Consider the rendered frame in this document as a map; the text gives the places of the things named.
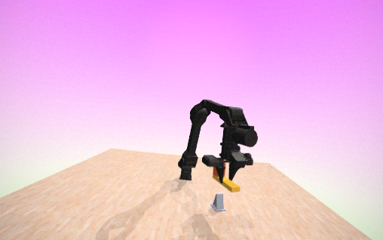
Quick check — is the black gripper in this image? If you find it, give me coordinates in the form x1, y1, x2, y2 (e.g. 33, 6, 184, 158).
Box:
202, 141, 240, 183

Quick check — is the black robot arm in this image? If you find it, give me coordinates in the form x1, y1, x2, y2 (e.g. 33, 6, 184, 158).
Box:
178, 99, 258, 180

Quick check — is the yellow bar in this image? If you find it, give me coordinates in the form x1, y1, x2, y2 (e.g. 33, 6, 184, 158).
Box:
213, 168, 241, 192

